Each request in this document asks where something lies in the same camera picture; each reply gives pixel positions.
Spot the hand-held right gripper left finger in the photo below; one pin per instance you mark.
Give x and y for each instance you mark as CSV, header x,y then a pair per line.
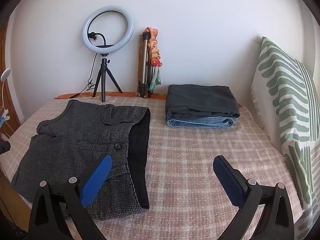
x,y
96,180

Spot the grey tweed pants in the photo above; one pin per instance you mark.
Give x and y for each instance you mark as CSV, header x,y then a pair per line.
x,y
75,140

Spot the dark grey folded pants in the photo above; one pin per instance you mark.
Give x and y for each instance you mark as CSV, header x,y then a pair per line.
x,y
200,97

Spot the beige plaid blanket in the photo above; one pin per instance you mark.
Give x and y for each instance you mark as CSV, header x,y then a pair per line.
x,y
187,167

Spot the white lamp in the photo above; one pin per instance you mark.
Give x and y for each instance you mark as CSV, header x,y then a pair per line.
x,y
5,73

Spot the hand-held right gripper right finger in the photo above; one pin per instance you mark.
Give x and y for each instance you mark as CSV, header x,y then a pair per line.
x,y
230,180

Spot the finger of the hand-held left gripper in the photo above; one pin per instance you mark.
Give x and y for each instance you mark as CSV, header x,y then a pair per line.
x,y
4,147

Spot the colourful patterned scarf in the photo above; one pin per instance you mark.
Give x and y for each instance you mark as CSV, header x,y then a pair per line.
x,y
153,47

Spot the orange bed sheet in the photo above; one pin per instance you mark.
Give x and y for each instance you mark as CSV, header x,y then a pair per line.
x,y
130,95

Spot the folded silver tripod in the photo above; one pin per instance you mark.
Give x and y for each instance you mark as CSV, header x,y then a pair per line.
x,y
144,62

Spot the small black tripod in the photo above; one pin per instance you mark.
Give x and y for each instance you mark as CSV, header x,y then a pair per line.
x,y
104,80

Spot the folded blue jeans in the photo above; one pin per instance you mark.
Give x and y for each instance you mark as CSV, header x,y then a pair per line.
x,y
200,123

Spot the green striped white pillow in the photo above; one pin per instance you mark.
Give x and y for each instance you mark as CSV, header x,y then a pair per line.
x,y
282,85

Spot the black gooseneck phone holder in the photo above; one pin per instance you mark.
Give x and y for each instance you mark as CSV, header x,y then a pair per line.
x,y
102,36

